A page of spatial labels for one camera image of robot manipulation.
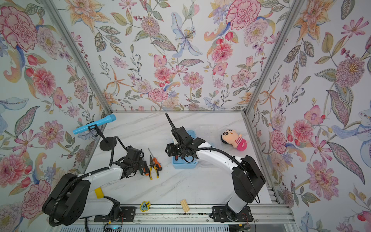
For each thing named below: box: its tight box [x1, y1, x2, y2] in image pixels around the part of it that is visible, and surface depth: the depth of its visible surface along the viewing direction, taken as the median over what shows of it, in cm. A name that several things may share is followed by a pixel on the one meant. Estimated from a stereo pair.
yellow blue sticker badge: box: [140, 201, 152, 213], surface depth 78 cm
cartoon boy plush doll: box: [221, 129, 250, 152], surface depth 98 cm
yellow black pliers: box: [148, 155, 159, 181], surface depth 91 cm
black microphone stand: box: [87, 124, 117, 152], surface depth 101 cm
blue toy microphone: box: [72, 114, 117, 135], surface depth 88 cm
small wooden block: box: [180, 199, 190, 213], surface depth 78 cm
